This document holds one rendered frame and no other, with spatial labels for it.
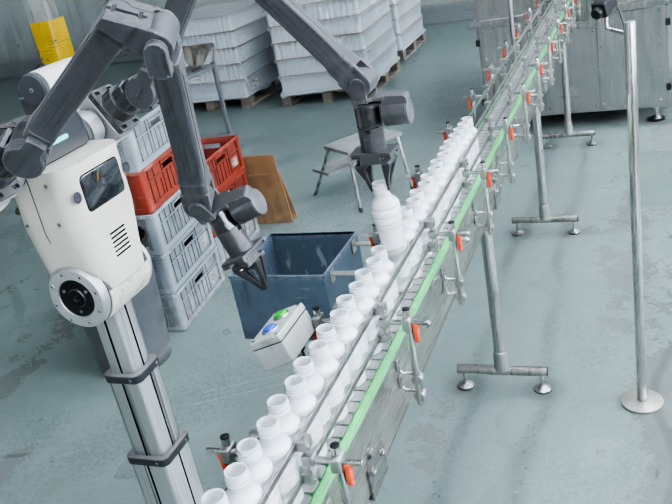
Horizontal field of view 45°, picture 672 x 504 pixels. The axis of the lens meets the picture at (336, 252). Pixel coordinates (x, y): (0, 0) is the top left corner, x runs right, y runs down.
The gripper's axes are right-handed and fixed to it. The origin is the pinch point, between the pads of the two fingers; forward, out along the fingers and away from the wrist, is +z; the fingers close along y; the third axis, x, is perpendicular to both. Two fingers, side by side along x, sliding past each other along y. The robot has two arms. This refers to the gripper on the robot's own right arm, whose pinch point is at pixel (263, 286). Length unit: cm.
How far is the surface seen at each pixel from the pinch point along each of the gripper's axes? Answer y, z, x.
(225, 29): 634, -86, 332
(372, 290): 8.8, 12.7, -18.0
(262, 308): 50, 21, 41
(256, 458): -50, 11, -18
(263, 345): -10.0, 9.0, 0.7
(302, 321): 0.1, 10.7, -3.9
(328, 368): -21.4, 13.1, -18.5
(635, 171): 127, 49, -59
